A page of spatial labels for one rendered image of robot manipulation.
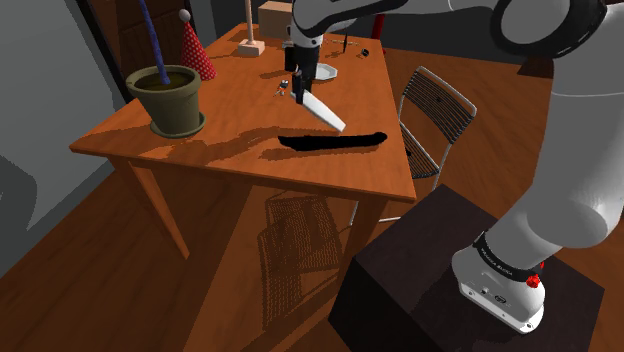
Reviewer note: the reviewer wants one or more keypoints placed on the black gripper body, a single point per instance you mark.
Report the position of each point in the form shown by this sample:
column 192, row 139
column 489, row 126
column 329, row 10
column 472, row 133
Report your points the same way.
column 302, row 58

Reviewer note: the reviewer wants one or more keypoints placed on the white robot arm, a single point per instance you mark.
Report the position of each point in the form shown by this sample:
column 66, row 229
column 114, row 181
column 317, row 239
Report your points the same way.
column 570, row 161

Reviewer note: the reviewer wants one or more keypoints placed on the white plate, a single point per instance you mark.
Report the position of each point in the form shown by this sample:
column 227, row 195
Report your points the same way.
column 327, row 72

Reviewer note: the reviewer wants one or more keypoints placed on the black pen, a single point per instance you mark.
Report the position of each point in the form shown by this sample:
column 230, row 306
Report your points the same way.
column 344, row 43

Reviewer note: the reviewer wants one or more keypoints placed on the tan cardboard box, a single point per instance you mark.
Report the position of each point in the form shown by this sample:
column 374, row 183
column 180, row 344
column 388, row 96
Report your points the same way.
column 274, row 19

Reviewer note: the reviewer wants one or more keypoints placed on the pale wooden pole stand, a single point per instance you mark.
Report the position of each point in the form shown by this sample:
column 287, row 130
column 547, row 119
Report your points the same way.
column 250, row 34

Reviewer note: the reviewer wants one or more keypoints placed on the white blade kitchen knife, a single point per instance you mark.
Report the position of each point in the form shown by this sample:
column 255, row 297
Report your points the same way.
column 322, row 112

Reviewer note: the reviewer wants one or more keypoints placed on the small black round object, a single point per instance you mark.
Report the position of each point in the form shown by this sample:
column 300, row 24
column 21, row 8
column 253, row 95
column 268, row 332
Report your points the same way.
column 364, row 51

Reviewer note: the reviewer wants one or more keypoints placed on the wooden table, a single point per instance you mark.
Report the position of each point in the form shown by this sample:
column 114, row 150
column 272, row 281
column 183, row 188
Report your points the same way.
column 234, row 112

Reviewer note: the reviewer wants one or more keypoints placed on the red dotted party hat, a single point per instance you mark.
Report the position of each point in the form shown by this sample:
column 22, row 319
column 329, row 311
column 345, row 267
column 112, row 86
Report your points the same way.
column 195, row 51

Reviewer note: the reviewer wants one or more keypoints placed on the olive green flower pot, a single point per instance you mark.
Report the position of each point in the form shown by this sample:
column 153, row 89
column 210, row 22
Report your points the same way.
column 170, row 105

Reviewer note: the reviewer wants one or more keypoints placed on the metal slatted folding chair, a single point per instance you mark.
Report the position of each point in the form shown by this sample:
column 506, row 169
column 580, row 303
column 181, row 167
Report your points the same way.
column 438, row 105

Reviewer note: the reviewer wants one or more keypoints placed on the blue plant stem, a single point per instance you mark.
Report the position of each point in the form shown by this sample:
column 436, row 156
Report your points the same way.
column 155, row 44

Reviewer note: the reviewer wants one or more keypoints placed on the dark robot stand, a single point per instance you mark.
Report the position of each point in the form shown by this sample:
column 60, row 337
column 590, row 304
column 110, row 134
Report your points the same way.
column 404, row 273

